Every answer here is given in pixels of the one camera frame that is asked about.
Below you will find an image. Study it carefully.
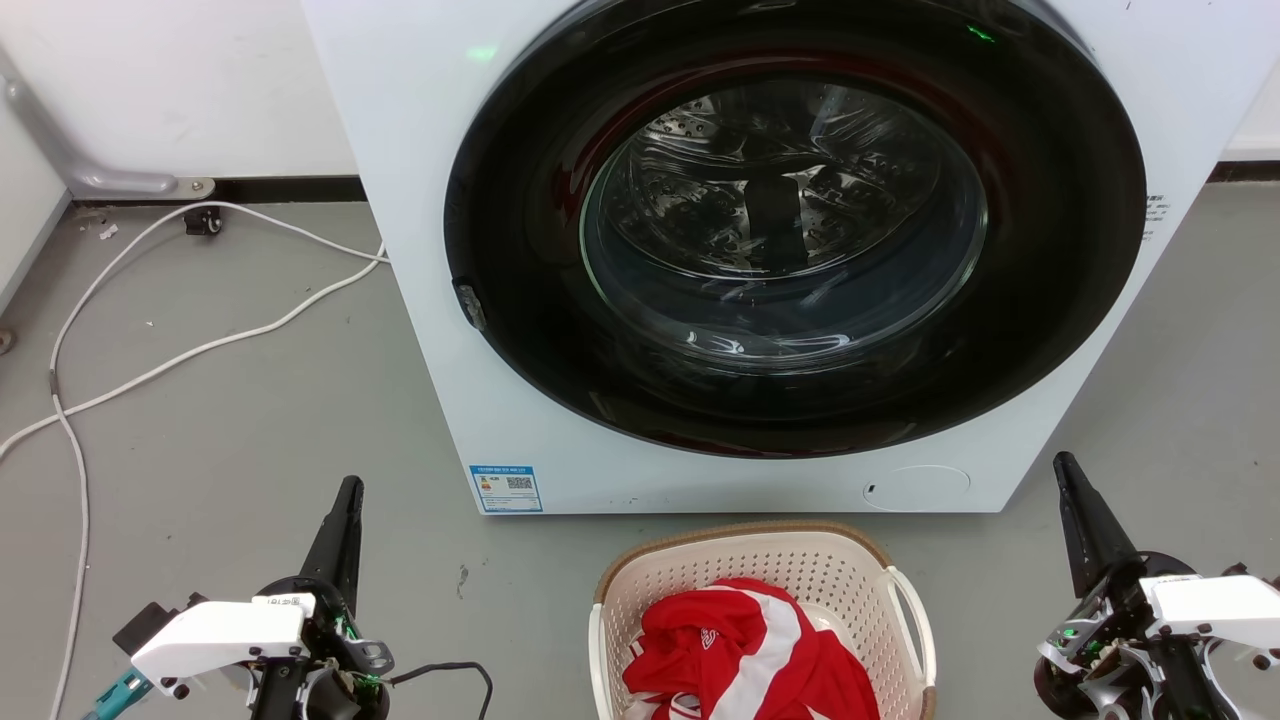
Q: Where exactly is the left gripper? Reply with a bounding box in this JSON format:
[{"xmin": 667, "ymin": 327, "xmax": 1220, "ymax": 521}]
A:
[{"xmin": 248, "ymin": 475, "xmax": 396, "ymax": 720}]

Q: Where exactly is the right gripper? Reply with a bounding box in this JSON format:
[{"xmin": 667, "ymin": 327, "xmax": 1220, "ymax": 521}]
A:
[{"xmin": 1033, "ymin": 451, "xmax": 1280, "ymax": 720}]

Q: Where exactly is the cream plastic laundry basket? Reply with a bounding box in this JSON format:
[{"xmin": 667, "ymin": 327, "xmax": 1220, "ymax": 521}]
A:
[{"xmin": 588, "ymin": 520, "xmax": 939, "ymax": 720}]

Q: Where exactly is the blue white energy label sticker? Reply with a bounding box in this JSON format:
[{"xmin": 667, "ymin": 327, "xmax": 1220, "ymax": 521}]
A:
[{"xmin": 469, "ymin": 464, "xmax": 544, "ymax": 515}]

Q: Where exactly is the white front-load washing machine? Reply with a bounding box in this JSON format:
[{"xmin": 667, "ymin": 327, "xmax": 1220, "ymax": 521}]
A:
[{"xmin": 300, "ymin": 0, "xmax": 1280, "ymax": 516}]

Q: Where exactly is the red white garment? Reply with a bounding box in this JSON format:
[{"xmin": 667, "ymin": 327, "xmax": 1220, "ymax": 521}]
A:
[{"xmin": 621, "ymin": 577, "xmax": 882, "ymax": 720}]

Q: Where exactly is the black round washer door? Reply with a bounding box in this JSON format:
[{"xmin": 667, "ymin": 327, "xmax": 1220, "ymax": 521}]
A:
[{"xmin": 443, "ymin": 0, "xmax": 1148, "ymax": 459}]

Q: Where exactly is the steel washer drum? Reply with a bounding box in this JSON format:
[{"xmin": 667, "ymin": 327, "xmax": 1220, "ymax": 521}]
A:
[{"xmin": 605, "ymin": 78, "xmax": 946, "ymax": 286}]

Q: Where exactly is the thin black left gripper cable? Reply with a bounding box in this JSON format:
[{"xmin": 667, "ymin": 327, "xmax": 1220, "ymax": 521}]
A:
[{"xmin": 388, "ymin": 660, "xmax": 496, "ymax": 720}]

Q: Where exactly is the white power cable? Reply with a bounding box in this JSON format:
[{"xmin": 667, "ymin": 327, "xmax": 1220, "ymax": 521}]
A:
[
  {"xmin": 0, "ymin": 240, "xmax": 389, "ymax": 463},
  {"xmin": 47, "ymin": 201, "xmax": 389, "ymax": 720}
]

